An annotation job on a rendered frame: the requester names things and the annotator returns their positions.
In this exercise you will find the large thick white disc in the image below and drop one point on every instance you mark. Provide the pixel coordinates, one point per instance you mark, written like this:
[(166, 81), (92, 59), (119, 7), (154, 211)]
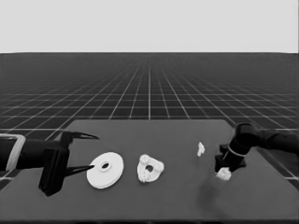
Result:
[(102, 180)]

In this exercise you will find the white toothed gear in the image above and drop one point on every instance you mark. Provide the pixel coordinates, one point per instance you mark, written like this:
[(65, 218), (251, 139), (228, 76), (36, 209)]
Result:
[(141, 179), (225, 175), (161, 169), (141, 161)]

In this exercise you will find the small white T-shaped piece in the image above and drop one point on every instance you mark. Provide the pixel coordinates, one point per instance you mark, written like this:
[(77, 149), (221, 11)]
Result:
[(201, 149)]

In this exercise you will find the round white carrier with pins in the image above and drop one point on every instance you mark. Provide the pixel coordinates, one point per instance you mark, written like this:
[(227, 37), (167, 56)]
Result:
[(153, 175)]

